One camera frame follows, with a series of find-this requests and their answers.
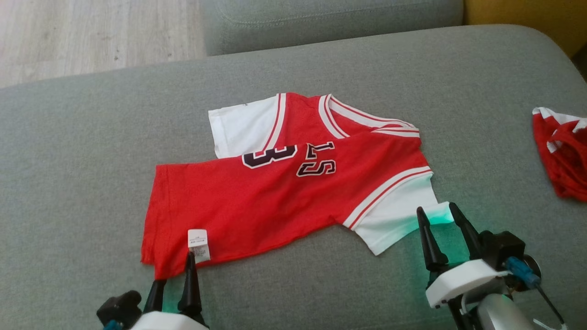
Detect red basketball jersey white sleeves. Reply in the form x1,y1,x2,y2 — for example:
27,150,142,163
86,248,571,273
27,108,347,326
141,92,454,281

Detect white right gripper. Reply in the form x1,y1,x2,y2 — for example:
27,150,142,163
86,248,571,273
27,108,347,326
416,202,509,330

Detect red shorts with white stripe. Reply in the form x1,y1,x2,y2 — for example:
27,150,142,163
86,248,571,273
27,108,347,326
532,107,587,203

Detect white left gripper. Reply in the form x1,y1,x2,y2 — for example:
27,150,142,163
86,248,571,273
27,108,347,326
131,251,210,330

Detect yellow sofa back cushion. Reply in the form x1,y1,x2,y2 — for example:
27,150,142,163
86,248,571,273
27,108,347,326
464,0,587,58

